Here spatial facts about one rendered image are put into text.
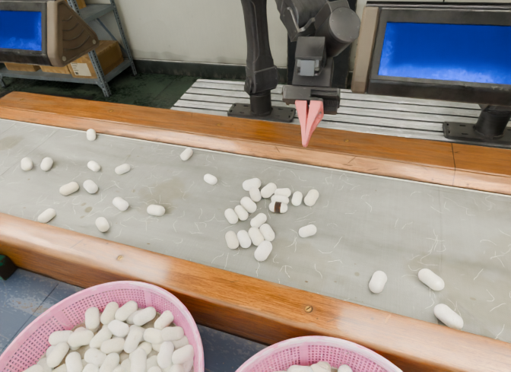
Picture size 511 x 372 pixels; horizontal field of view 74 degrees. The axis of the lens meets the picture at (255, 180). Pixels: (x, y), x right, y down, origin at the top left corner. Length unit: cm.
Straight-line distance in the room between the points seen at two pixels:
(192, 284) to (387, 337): 27
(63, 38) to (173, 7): 241
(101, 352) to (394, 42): 50
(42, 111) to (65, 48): 61
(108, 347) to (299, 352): 25
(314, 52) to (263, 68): 38
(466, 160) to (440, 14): 46
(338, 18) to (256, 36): 34
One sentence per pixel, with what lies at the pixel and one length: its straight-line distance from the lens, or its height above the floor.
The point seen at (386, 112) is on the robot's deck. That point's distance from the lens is 108.
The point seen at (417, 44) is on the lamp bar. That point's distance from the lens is 35.
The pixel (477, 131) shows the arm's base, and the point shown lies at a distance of 103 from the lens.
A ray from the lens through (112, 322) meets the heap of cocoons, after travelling 56.
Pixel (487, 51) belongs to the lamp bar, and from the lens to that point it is 36.
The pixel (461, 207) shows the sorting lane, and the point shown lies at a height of 74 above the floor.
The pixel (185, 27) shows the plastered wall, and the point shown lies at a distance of 291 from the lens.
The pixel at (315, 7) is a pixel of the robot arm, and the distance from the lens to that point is 69.
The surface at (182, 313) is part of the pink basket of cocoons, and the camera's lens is 51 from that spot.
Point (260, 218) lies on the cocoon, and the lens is 60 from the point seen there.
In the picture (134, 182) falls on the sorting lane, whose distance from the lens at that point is 76.
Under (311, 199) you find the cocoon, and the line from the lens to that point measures 63.
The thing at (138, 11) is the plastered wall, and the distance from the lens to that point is 308.
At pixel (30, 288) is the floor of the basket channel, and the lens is 76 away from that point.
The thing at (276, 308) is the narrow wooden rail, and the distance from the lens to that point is 49.
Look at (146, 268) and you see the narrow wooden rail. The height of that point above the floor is 76.
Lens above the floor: 120
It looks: 41 degrees down
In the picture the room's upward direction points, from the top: 5 degrees counter-clockwise
